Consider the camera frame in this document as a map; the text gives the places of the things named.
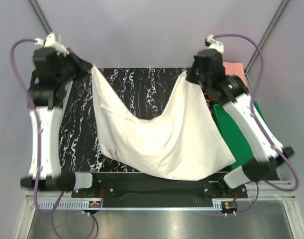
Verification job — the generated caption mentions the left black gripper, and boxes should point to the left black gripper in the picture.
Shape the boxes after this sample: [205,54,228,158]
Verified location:
[55,47,93,85]

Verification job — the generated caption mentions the white t shirt red print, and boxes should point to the white t shirt red print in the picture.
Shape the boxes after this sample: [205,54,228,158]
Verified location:
[92,67,235,181]

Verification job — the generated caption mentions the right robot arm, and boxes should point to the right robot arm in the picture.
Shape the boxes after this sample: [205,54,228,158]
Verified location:
[187,49,294,197]

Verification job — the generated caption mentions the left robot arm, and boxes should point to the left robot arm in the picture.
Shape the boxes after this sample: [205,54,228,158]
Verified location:
[20,46,100,197]

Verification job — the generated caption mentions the green plastic bin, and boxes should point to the green plastic bin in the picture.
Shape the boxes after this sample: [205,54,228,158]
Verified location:
[212,104,253,169]

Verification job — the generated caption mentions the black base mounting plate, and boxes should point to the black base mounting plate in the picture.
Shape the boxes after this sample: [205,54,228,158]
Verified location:
[81,172,244,205]

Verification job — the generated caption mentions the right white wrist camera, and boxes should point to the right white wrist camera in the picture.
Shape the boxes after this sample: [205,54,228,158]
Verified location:
[204,35,224,54]

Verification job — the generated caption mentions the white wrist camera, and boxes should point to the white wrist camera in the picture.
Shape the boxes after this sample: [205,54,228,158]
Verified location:
[204,35,224,54]
[34,32,70,56]

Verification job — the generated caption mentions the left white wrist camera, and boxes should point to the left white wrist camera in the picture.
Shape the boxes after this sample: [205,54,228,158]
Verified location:
[34,32,70,56]

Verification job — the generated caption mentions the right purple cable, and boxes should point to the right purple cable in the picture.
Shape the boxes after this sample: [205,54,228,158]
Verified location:
[212,34,299,216]

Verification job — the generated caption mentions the left aluminium frame post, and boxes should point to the left aluminium frame post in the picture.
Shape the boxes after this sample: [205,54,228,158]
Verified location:
[28,0,52,34]

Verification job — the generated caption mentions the aluminium frame post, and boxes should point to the aluminium frame post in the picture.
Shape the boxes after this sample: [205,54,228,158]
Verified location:
[28,0,52,34]
[245,0,292,73]

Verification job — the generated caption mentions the right aluminium frame post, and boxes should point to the right aluminium frame post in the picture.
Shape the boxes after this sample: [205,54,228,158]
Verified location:
[245,0,292,73]

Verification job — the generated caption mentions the white slotted cable duct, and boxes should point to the white slotted cable duct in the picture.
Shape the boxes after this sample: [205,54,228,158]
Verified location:
[37,201,224,211]

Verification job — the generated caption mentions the aluminium front rail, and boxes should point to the aluminium front rail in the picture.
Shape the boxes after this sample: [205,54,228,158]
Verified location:
[25,181,295,202]

